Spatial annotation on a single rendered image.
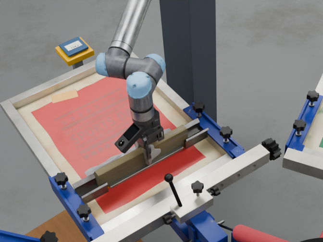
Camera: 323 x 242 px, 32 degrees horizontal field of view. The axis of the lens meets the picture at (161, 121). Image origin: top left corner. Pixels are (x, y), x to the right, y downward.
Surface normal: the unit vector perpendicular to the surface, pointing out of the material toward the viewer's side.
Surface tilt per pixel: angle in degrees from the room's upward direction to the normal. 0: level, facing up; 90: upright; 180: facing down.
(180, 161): 0
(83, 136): 0
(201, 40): 90
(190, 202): 0
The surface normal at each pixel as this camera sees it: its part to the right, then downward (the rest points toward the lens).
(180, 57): -0.68, 0.55
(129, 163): 0.54, 0.56
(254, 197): -0.07, -0.71
